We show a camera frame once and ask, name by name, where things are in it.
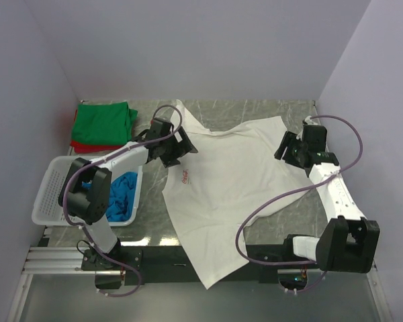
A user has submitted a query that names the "white t shirt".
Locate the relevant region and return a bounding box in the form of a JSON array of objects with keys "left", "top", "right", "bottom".
[{"left": 163, "top": 101, "right": 326, "bottom": 288}]

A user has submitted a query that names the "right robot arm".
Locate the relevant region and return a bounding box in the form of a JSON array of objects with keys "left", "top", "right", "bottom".
[{"left": 275, "top": 124, "right": 380, "bottom": 274}]

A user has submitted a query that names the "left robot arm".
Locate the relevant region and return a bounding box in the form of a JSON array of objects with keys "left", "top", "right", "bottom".
[{"left": 58, "top": 117, "right": 197, "bottom": 266}]

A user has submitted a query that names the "blue t shirt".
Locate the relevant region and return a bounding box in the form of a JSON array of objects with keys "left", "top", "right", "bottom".
[{"left": 105, "top": 172, "right": 138, "bottom": 223}]

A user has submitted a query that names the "green folded t shirt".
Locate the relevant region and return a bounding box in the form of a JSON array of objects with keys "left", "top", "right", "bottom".
[{"left": 71, "top": 102, "right": 138, "bottom": 146}]

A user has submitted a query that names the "red folded t shirt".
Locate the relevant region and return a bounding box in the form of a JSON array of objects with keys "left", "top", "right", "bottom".
[{"left": 71, "top": 106, "right": 130, "bottom": 152}]

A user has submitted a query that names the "white plastic basket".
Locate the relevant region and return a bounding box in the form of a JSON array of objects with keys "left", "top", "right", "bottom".
[{"left": 32, "top": 155, "right": 143, "bottom": 227}]

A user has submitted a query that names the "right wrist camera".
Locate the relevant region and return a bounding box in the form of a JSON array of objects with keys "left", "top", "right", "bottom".
[{"left": 296, "top": 115, "right": 319, "bottom": 140}]

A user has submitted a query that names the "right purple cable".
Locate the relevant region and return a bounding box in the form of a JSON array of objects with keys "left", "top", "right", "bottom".
[{"left": 235, "top": 114, "right": 363, "bottom": 294}]

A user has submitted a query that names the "purple cable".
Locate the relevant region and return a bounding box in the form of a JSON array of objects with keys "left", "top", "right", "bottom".
[
  {"left": 235, "top": 114, "right": 363, "bottom": 294},
  {"left": 62, "top": 104, "right": 184, "bottom": 299}
]

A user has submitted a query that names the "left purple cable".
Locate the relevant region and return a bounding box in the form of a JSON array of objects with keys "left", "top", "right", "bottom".
[{"left": 62, "top": 104, "right": 184, "bottom": 299}]

